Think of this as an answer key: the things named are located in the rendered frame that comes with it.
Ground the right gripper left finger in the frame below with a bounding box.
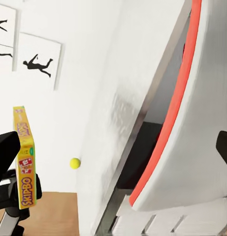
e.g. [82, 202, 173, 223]
[0, 130, 21, 182]

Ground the board game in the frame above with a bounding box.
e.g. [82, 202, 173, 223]
[12, 106, 37, 209]

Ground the tennis ball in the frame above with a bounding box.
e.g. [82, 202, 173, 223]
[69, 158, 81, 169]

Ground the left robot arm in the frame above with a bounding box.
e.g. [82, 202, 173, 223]
[0, 168, 42, 236]

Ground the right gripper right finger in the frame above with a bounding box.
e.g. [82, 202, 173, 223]
[216, 131, 227, 164]

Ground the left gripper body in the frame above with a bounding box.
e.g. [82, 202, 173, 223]
[0, 183, 42, 214]

